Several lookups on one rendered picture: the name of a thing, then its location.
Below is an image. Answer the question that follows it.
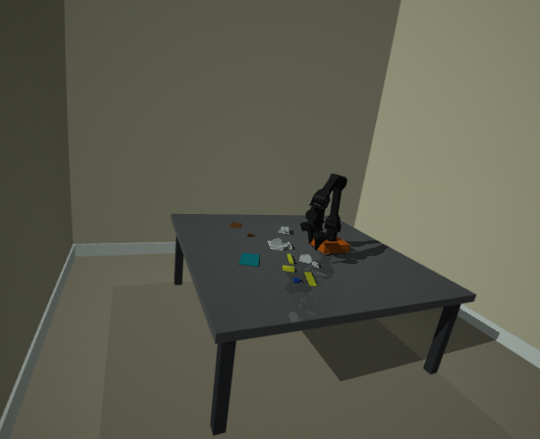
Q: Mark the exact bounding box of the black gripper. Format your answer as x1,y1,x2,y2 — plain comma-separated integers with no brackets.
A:
307,219,328,251

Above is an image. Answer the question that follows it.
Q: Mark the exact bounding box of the teal flat rectangular plate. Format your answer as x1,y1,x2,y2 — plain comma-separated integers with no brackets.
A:
239,252,259,267

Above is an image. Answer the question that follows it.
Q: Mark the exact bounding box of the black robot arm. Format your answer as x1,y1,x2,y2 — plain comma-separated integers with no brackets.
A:
300,174,348,241

